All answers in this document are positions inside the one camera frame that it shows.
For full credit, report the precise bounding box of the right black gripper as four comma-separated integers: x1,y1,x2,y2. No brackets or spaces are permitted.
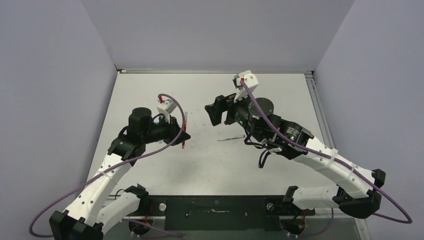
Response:
206,87,265,142

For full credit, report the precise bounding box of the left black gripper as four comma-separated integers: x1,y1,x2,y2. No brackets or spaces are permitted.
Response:
141,114,190,146

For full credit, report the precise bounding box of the red pen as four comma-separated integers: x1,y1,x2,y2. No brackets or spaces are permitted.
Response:
181,131,187,150

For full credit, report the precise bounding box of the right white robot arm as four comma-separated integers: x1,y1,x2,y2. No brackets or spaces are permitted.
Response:
205,94,386,219

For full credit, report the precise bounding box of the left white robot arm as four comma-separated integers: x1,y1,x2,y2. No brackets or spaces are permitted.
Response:
49,103,190,240

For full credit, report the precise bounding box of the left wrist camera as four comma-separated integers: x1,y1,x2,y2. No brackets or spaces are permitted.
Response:
156,95,177,123

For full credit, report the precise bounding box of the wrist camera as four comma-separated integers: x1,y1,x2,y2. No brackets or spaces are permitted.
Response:
156,95,177,123
232,70,259,103

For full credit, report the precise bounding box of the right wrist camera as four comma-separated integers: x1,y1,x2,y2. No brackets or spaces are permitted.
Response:
232,70,259,103

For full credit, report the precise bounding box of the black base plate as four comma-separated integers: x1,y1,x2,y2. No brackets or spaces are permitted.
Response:
130,195,316,232

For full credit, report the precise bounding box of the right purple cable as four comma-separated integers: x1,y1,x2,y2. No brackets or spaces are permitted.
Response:
239,79,414,225

